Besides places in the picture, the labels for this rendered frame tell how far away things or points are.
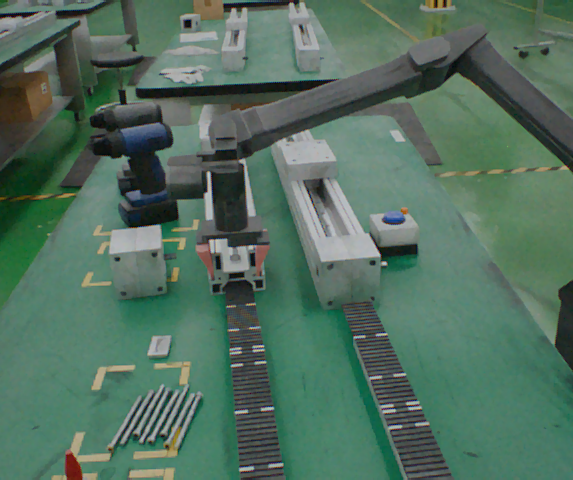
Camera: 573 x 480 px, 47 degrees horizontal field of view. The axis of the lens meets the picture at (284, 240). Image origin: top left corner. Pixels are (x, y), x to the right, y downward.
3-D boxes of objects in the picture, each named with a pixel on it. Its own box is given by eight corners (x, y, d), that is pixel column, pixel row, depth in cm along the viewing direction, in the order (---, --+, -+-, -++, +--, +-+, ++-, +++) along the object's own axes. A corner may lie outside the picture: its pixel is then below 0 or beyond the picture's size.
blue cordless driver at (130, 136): (185, 218, 152) (173, 125, 142) (99, 239, 144) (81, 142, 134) (173, 207, 158) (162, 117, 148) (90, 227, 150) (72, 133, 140)
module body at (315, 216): (367, 279, 122) (368, 238, 119) (314, 284, 121) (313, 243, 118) (304, 149, 194) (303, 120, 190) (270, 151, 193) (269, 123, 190)
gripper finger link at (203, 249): (200, 270, 118) (195, 223, 114) (240, 267, 119) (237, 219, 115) (200, 289, 112) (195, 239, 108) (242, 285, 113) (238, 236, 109)
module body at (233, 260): (265, 289, 121) (262, 248, 117) (210, 295, 120) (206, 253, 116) (240, 154, 192) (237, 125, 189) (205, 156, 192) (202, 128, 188)
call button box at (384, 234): (418, 254, 131) (419, 225, 128) (369, 258, 130) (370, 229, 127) (406, 237, 138) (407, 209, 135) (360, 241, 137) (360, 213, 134)
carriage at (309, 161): (337, 188, 149) (336, 160, 146) (288, 192, 148) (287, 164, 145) (324, 165, 163) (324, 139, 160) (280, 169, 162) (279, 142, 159)
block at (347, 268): (393, 303, 114) (394, 254, 110) (322, 310, 113) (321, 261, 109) (380, 278, 123) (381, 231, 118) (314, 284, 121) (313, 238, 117)
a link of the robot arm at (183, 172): (235, 115, 107) (238, 140, 115) (163, 119, 106) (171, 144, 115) (237, 184, 103) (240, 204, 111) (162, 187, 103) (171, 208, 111)
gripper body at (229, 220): (202, 229, 115) (198, 189, 112) (260, 225, 116) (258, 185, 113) (202, 245, 109) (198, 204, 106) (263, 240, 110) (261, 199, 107)
